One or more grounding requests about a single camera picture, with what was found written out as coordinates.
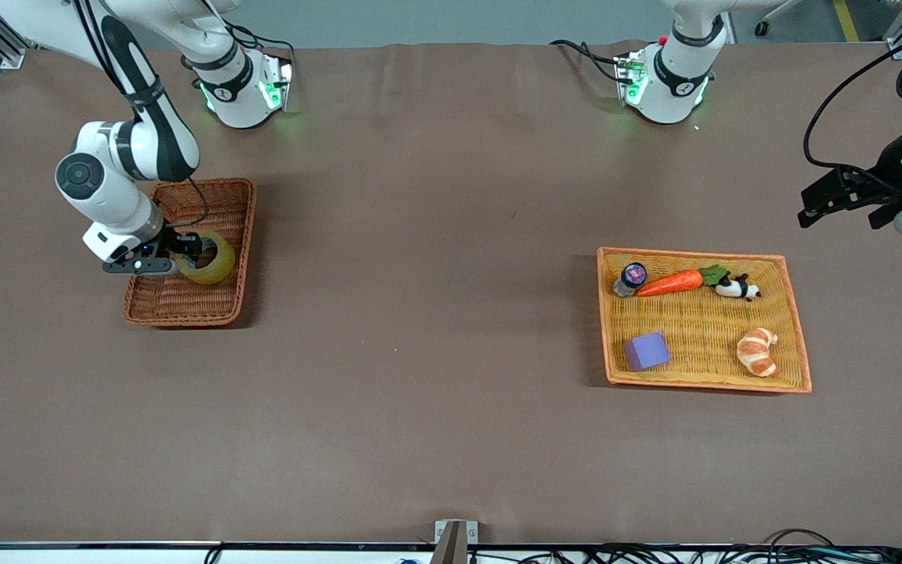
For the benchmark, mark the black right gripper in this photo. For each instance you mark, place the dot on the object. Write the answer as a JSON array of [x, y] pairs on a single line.
[[180, 244]]

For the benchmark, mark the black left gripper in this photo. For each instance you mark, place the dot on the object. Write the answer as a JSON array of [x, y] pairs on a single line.
[[887, 174]]

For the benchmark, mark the clear yellowish tape roll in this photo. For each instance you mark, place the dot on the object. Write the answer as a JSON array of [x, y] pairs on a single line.
[[220, 266]]

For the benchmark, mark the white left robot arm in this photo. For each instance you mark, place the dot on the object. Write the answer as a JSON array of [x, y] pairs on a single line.
[[678, 78]]

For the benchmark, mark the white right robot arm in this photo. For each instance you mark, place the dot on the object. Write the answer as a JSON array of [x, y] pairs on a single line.
[[106, 196]]

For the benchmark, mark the dark brown wicker basket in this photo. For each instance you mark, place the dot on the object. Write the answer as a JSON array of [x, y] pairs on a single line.
[[185, 301]]

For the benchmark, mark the orange yellow wicker basket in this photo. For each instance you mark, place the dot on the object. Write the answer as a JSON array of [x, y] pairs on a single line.
[[701, 356]]

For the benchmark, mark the black white panda toy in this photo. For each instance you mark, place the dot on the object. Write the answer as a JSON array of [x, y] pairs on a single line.
[[733, 289]]

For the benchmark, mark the toy croissant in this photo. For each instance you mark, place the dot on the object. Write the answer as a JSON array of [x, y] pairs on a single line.
[[756, 352]]

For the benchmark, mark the orange toy carrot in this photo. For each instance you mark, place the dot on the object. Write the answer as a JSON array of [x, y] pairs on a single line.
[[670, 283]]

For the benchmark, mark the black chair caster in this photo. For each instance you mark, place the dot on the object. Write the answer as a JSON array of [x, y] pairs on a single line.
[[763, 28]]

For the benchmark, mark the small bottle purple cap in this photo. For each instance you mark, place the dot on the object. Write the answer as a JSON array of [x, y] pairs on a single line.
[[633, 276]]

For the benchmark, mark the purple foam cube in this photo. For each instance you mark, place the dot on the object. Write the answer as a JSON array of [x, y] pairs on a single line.
[[647, 352]]

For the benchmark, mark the brown table cloth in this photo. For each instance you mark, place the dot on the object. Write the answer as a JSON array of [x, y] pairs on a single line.
[[451, 407]]

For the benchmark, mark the grey metal bracket plate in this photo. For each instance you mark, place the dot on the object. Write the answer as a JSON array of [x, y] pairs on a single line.
[[441, 529]]

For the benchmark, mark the dark metal post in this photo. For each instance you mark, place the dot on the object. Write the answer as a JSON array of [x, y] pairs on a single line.
[[451, 548]]

